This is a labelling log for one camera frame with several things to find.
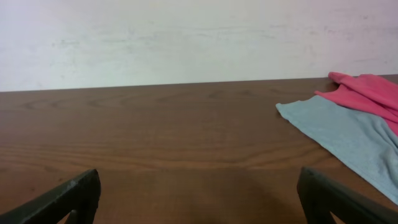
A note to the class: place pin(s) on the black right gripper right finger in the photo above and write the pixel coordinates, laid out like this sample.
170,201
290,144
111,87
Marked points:
323,199

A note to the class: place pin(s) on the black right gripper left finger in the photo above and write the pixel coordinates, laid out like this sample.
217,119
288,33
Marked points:
77,199

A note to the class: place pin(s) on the red t-shirt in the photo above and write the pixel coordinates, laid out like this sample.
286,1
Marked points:
368,93

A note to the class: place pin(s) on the light blue t-shirt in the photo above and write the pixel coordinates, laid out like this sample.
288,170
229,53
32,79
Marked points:
361,141

